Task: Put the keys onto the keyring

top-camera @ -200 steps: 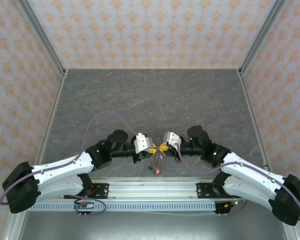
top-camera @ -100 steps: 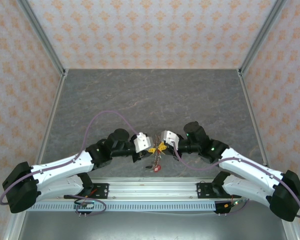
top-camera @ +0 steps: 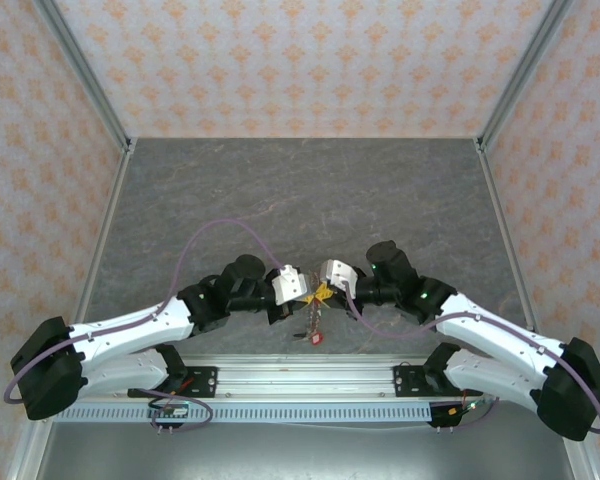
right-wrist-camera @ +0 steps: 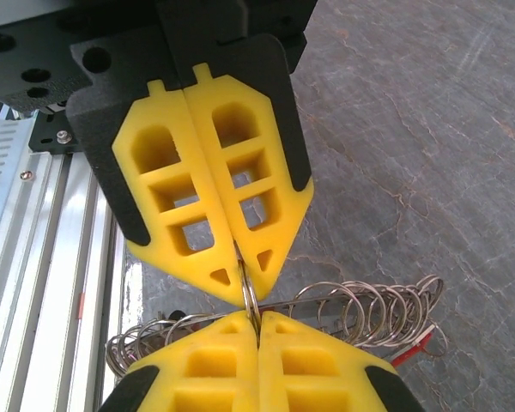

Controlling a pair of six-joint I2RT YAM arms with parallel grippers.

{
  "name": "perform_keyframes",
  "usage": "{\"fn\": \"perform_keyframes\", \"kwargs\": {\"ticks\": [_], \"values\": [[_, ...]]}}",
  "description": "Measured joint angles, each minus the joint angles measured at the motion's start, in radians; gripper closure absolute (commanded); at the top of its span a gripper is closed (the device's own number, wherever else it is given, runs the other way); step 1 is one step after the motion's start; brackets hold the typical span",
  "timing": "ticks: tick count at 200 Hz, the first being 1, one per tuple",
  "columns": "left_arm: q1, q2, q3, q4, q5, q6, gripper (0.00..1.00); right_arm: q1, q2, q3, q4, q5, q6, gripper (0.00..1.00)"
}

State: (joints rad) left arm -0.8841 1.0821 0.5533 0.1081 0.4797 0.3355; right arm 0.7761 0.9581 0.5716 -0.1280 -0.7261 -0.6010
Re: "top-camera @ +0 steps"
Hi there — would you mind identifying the aluminium side rail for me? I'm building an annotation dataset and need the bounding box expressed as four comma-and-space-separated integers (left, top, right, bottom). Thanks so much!
72, 139, 137, 321
474, 139, 541, 341

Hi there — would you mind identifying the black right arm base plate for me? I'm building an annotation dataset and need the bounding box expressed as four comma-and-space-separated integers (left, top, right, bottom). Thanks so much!
393, 364, 461, 399

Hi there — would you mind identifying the aluminium frame leg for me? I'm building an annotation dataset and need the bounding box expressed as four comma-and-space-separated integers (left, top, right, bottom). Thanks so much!
7, 418, 49, 480
567, 439, 600, 480

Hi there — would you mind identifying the grey metal shelf sheet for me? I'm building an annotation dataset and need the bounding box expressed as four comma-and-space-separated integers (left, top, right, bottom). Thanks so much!
34, 422, 576, 480

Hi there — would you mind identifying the metal keyring disc with rings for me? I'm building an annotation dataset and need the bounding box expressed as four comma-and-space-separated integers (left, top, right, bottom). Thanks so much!
293, 269, 331, 350

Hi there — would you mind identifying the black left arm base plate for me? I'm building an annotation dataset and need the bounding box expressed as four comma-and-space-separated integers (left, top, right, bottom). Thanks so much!
129, 366, 219, 399

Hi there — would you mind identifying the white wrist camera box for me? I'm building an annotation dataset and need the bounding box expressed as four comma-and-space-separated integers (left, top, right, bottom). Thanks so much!
318, 258, 359, 291
270, 264, 309, 306

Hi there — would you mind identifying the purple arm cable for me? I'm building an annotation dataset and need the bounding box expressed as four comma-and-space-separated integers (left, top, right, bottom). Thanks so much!
343, 279, 600, 436
3, 218, 286, 435

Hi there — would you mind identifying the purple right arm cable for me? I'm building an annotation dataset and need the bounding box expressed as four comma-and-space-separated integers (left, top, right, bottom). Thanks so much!
343, 279, 600, 436

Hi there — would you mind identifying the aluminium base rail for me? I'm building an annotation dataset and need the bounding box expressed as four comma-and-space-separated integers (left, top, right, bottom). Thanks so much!
82, 353, 581, 401

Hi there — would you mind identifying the small controller circuit board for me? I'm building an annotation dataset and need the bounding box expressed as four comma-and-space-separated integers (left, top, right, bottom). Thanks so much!
444, 397, 494, 419
147, 399, 190, 420

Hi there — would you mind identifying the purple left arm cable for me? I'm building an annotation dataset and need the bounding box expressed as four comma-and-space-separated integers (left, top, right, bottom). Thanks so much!
3, 218, 286, 435

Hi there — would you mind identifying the red black power wire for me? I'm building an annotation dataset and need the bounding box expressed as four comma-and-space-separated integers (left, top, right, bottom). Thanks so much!
447, 374, 486, 417
147, 377, 201, 406

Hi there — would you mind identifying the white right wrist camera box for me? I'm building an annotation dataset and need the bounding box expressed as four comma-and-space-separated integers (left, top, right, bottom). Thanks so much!
318, 258, 359, 291

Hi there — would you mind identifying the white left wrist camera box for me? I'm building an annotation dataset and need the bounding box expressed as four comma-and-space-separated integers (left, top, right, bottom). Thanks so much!
270, 264, 309, 306

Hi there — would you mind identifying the aluminium corner post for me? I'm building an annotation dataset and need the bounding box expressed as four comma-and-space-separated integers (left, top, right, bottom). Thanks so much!
33, 0, 134, 154
474, 0, 576, 151

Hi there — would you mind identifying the slotted grey cable duct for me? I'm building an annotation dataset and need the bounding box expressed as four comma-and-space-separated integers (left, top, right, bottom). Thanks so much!
62, 403, 434, 425

